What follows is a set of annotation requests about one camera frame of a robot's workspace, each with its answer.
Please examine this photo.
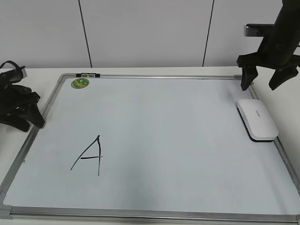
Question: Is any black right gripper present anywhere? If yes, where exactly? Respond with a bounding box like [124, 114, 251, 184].
[237, 35, 300, 91]

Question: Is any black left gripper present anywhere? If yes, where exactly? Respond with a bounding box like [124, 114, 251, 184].
[0, 84, 45, 132]

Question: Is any white whiteboard eraser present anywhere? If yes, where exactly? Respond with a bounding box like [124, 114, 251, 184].
[237, 99, 279, 142]

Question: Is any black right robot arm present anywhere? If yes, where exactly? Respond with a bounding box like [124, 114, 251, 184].
[237, 0, 300, 91]

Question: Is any round green magnet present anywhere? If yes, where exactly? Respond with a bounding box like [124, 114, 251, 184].
[71, 78, 90, 89]

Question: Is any black grey marker clip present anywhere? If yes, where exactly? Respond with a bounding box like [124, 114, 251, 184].
[75, 73, 101, 78]

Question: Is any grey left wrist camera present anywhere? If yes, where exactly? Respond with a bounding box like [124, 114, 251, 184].
[0, 60, 27, 84]

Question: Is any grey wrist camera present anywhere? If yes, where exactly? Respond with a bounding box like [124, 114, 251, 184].
[0, 60, 27, 84]
[244, 23, 274, 37]

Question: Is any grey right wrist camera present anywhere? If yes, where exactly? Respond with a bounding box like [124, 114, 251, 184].
[244, 23, 274, 37]

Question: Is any white board with grey frame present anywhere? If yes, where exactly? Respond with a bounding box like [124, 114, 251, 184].
[0, 74, 300, 225]

